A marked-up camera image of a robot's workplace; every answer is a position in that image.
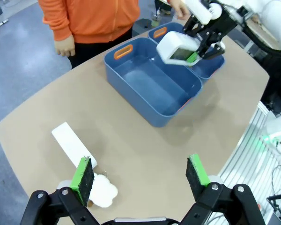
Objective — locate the dark grey round stool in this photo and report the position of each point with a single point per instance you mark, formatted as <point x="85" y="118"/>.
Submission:
<point x="141" y="27"/>

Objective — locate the white cloud-shaped clock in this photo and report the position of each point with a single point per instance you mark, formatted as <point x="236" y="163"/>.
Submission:
<point x="103" y="192"/>

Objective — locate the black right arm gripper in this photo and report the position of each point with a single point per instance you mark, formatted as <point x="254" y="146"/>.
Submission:
<point x="221" y="25"/>

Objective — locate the clear glass jar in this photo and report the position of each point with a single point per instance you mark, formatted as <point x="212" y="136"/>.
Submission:
<point x="156" y="20"/>

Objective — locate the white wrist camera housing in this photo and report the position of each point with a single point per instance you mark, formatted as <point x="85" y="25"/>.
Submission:
<point x="199" y="10"/>

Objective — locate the white rectangular digital clock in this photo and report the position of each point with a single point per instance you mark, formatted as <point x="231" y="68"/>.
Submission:
<point x="71" y="143"/>

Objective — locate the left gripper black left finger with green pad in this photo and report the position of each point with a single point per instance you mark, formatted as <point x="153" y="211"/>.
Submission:
<point x="83" y="178"/>

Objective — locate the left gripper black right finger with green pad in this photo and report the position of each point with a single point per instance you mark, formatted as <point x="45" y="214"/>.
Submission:
<point x="196" y="178"/>

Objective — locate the aluminium profile frame table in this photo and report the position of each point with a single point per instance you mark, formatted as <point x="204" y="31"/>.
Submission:
<point x="255" y="168"/>

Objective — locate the person's right forearm orange sleeve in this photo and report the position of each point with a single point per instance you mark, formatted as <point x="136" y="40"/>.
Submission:
<point x="58" y="23"/>

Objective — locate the white robot base green light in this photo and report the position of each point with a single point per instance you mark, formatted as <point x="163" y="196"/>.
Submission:
<point x="276" y="131"/>

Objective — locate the small blue plastic basket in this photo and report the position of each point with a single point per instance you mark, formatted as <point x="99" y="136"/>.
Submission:
<point x="210" y="66"/>

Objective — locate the large blue plastic basket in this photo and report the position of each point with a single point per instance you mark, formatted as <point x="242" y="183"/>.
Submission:
<point x="152" y="86"/>

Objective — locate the person torso orange hoodie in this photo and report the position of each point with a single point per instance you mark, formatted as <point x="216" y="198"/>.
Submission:
<point x="91" y="18"/>

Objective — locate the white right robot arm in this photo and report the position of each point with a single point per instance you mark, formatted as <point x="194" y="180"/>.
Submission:
<point x="275" y="18"/>

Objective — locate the person's left hand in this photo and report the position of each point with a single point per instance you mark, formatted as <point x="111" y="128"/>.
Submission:
<point x="181" y="9"/>

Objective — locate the brown cardboard box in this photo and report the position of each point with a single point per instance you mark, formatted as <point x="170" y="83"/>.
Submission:
<point x="263" y="31"/>

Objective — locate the person's right hand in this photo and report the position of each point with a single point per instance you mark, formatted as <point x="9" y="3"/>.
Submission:
<point x="65" y="47"/>

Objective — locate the person's black trousers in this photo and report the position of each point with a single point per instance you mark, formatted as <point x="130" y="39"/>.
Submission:
<point x="93" y="49"/>

